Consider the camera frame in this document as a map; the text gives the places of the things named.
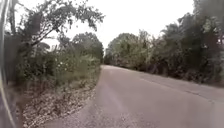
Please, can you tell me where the grey asphalt road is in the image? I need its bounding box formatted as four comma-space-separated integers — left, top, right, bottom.
41, 64, 224, 128

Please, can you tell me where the row of trees and bushes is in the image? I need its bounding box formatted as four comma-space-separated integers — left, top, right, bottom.
3, 0, 106, 90

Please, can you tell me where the leaf-strewn dirt verge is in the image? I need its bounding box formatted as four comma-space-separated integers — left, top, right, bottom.
18, 68, 102, 128

